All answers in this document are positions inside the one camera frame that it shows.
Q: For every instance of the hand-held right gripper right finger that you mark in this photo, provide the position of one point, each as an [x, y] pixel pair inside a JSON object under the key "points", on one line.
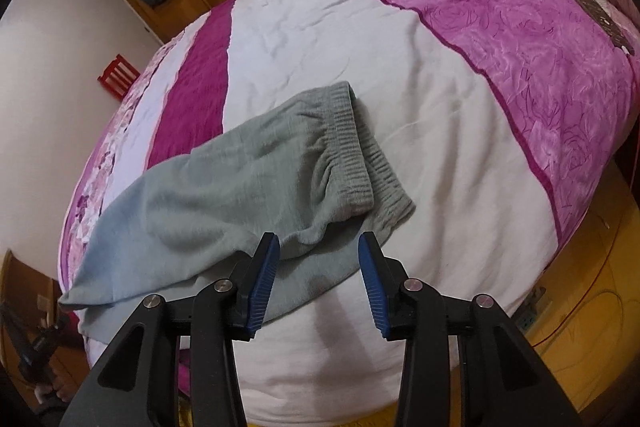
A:
{"points": [[371, 277]]}

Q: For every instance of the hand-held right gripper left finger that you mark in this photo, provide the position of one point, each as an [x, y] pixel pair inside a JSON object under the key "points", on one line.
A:
{"points": [[264, 272]]}

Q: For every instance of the grey pants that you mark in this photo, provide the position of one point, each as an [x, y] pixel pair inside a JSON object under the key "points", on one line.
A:
{"points": [[225, 187]]}

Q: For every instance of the wooden nightstand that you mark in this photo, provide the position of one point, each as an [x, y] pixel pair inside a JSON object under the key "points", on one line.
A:
{"points": [[25, 282]]}

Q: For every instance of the power strip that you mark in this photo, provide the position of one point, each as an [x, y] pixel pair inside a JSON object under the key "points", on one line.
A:
{"points": [[532, 307]]}

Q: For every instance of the pink and white bedspread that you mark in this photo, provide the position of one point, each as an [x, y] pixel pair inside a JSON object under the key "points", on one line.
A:
{"points": [[350, 57]]}

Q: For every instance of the red wooden chair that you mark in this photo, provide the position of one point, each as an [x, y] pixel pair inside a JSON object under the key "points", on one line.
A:
{"points": [[117, 77]]}

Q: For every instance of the brown patterned flat object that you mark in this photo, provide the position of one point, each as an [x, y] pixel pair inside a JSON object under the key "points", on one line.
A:
{"points": [[597, 14]]}

